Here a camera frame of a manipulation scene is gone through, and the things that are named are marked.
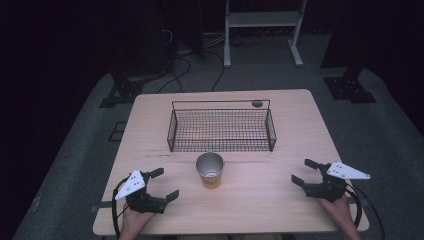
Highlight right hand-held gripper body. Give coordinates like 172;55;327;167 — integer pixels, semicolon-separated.
302;161;371;204

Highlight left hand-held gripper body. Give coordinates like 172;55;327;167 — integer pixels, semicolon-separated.
114;169;168;215

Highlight person's left hand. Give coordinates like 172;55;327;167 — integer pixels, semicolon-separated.
120;203;156;235

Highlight person's right hand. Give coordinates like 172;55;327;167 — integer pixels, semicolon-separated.
317;194;360;235

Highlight orange paper cup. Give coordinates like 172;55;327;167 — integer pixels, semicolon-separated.
195;151;225;190

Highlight black stand base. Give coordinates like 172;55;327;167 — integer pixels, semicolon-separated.
320;0;378;104
98;49;169;109

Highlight white metal stand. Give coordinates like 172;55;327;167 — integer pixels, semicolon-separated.
223;0;309;69

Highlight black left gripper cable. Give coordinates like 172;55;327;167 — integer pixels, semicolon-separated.
111;176;130;240

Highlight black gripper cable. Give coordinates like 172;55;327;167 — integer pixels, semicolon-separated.
111;176;130;240
345;182;387;240

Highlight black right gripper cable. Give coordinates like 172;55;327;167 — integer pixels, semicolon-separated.
345;182;387;240

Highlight black square floor frame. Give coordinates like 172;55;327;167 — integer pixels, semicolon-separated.
107;121;128;143

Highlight black wire basket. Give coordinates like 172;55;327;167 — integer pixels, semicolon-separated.
166;99;278;154

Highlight black floor cables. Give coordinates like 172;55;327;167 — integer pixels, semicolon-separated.
155;29;264;95

